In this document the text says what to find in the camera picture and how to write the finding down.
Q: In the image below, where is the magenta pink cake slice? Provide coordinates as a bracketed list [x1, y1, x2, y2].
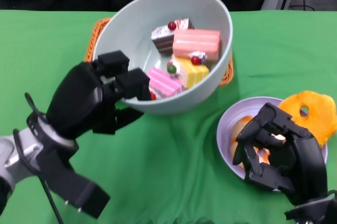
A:
[146, 66, 187, 101]

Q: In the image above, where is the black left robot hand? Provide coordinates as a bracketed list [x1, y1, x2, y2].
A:
[45, 50, 153, 140]

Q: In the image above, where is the orange wicker basket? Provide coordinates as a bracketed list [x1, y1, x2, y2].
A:
[83, 17, 234, 87]

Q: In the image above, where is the grey bowl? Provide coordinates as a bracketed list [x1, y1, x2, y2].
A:
[92, 0, 234, 115]

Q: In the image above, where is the yellow cake slice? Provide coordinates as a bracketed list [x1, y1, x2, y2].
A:
[167, 54, 211, 90]

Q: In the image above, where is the green tablecloth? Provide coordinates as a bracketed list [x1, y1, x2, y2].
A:
[0, 9, 337, 224]

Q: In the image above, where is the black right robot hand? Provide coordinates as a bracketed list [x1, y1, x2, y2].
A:
[232, 102, 329, 206]

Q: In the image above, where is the pale lavender plate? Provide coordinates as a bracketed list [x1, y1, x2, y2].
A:
[215, 96, 329, 192]

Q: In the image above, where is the salmon pink cake slice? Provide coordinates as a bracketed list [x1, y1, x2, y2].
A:
[172, 28, 222, 61]

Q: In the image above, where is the chocolate cake slice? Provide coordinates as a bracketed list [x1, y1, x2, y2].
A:
[151, 17, 195, 56]

